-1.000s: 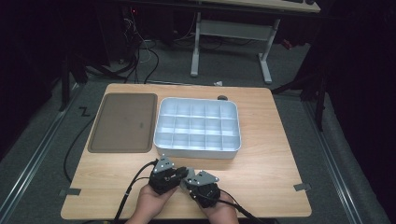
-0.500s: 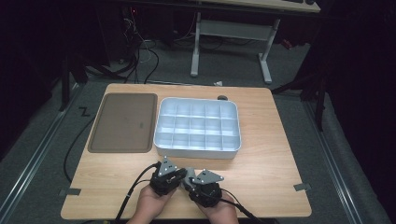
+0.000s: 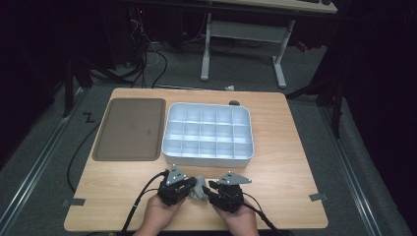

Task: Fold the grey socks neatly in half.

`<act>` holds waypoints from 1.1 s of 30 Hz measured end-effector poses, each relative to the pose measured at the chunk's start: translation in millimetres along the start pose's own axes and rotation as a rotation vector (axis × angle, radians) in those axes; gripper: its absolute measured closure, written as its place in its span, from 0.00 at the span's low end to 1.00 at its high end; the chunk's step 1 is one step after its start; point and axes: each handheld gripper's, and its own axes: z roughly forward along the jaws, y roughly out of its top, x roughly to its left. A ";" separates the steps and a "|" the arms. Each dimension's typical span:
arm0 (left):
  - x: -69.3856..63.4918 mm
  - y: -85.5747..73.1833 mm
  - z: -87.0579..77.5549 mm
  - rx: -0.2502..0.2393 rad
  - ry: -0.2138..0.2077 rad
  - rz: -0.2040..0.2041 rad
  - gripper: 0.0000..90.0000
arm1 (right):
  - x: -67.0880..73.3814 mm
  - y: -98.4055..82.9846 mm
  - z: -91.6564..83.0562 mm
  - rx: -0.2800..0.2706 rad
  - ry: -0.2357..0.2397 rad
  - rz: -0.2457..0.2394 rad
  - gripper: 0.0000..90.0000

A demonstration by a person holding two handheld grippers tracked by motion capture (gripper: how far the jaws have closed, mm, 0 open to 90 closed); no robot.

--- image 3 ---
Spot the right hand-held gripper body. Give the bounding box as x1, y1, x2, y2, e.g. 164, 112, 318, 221
208, 170, 253, 213

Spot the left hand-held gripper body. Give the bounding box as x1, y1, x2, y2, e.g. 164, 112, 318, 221
156, 164, 195, 207

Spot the grey sock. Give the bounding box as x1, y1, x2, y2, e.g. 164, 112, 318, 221
189, 176, 211, 203

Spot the person's left hand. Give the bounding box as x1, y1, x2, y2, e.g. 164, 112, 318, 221
134, 194, 187, 236

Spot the person's right hand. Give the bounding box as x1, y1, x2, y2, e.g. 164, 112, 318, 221
212, 204, 261, 236

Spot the white compartment box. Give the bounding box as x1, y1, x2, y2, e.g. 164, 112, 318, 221
161, 101, 256, 168

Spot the brown tray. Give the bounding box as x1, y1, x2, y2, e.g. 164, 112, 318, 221
91, 97, 167, 162

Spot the grey tape piece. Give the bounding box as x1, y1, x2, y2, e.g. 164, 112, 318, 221
61, 198, 87, 207
308, 192, 329, 203

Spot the black stand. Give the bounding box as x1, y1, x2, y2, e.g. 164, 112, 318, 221
284, 73, 346, 140
61, 53, 94, 118

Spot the desk with white legs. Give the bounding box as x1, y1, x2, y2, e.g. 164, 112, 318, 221
199, 0, 338, 90

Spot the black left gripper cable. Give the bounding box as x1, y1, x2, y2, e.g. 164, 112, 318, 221
120, 169, 170, 236

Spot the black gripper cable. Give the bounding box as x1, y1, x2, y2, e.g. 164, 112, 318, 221
120, 169, 170, 236
241, 192, 285, 236

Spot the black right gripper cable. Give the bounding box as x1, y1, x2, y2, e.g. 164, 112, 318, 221
241, 192, 285, 236

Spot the black floor cable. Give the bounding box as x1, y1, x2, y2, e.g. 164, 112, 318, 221
66, 121, 102, 194

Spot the metal floor rail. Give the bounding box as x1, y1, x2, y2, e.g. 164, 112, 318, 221
0, 88, 87, 228
318, 103, 384, 236

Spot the bundle of floor cables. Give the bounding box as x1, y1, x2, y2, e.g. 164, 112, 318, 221
126, 8, 169, 89

